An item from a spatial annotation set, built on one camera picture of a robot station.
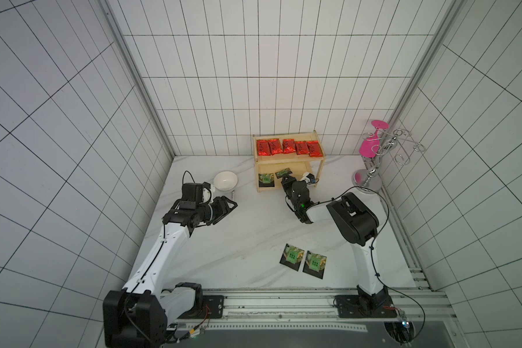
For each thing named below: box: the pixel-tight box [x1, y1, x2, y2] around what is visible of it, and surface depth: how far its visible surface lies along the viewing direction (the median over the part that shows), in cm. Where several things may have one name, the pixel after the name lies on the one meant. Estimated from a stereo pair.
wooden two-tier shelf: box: [252, 130, 327, 193], surface depth 94 cm
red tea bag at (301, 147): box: [295, 140, 310, 156], surface depth 94 cm
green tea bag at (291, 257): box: [279, 242, 306, 272], surface depth 85 cm
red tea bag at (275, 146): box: [268, 138, 283, 156], surface depth 94 cm
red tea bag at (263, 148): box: [256, 139, 272, 156], surface depth 94 cm
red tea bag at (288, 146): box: [282, 138, 296, 155], surface depth 94 cm
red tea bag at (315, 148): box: [306, 140, 324, 158], surface depth 94 cm
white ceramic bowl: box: [213, 171, 239, 192], surface depth 106 cm
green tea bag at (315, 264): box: [302, 250, 327, 280], surface depth 84 cm
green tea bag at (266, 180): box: [258, 172, 275, 188], surface depth 109 cm
